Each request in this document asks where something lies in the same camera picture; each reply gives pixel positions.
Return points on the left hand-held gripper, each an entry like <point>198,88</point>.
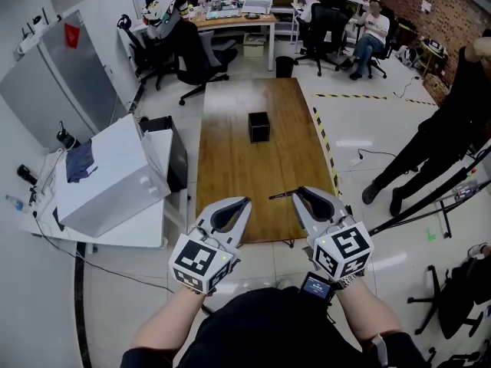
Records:
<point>199,263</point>

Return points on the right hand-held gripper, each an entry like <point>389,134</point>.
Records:
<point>343,251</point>

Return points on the dark pen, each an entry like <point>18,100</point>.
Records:
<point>282,195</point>

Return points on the black square pen holder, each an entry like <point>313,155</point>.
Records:
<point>259,132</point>

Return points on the person's left forearm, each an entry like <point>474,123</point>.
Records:
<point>172,320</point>

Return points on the person's right forearm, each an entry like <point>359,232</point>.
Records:
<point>364,313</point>

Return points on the black metal table leg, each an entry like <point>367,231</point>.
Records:
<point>289,243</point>

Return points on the white power strip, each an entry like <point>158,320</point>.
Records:
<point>356,162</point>

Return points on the black stand pole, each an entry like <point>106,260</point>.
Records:
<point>387,224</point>

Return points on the silver metal wristwatch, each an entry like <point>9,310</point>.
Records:
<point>345,281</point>

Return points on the black device with screen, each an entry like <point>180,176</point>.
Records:
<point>316,287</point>

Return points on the black computer tower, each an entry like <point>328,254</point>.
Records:
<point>176,155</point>

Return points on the white desk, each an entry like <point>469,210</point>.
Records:
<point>126,230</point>

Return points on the person's black shirt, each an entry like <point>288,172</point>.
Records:
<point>268,328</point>

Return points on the large white box appliance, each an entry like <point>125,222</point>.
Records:
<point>107,182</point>

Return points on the black waste bin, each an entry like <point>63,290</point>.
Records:
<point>284,67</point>

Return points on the circuit board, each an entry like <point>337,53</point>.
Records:
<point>466,192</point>

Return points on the dark blue cloth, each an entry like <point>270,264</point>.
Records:
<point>80,163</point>

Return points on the black office chair with jacket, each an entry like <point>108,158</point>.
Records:
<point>195,56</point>

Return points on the brown cardboard box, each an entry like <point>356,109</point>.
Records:
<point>435,85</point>

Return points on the white cardboard box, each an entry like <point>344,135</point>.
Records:
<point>254,45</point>

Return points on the white and black bag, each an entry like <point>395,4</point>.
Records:
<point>406,56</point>

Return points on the black bottle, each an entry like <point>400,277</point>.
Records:
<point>66,137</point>

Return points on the wooden office desk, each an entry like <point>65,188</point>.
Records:
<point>238,20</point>

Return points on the white device on table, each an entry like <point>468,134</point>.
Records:
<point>434,46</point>

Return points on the white keyboard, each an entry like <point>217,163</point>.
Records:
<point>222,14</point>

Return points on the black chair base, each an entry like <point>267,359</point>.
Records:
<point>452,359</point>

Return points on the black cylinder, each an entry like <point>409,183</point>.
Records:
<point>26,175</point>

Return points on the grey metal cabinet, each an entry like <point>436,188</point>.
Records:
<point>65,86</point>

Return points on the clear plastic water bottle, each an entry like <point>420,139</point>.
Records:
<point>16,204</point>

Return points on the white patterned jacket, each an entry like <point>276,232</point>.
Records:
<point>161,12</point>

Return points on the red paper sticker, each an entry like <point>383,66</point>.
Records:
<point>71,35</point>

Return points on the white router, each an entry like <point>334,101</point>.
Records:
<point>27,43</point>

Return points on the black metal stand frame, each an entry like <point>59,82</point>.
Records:
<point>445,219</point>

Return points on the white paper on wall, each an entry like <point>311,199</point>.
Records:
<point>425,5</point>

